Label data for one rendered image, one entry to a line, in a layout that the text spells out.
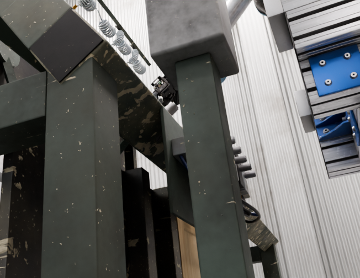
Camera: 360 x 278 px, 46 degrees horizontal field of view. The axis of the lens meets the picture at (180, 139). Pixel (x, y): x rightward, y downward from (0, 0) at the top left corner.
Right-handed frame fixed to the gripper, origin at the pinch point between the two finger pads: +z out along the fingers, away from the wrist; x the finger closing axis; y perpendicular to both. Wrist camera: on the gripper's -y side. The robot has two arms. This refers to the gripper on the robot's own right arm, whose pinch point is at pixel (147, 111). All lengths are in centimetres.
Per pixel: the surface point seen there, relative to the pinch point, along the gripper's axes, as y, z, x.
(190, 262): -19, 29, 53
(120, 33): -24, -20, -67
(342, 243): -282, -45, 61
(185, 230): -17, 23, 43
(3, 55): -3, 34, -93
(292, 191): -269, -49, -2
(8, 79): -4, 39, -79
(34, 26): 93, 5, 35
